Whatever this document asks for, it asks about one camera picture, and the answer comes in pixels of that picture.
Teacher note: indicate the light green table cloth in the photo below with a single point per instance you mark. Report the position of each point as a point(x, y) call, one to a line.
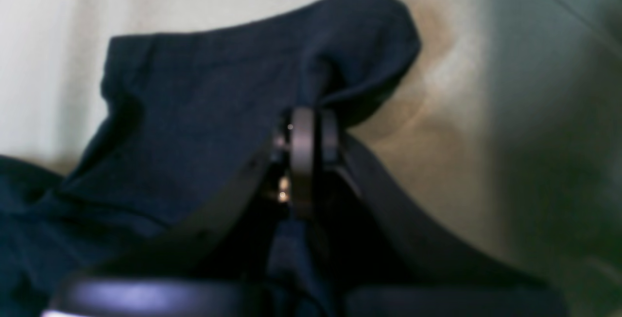
point(507, 129)

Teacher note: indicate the dark navy T-shirt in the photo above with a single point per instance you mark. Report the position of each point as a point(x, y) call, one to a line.
point(184, 113)

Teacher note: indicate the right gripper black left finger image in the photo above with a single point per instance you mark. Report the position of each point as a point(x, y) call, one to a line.
point(245, 253)

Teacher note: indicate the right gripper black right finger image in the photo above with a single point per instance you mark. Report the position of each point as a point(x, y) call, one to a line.
point(388, 258)

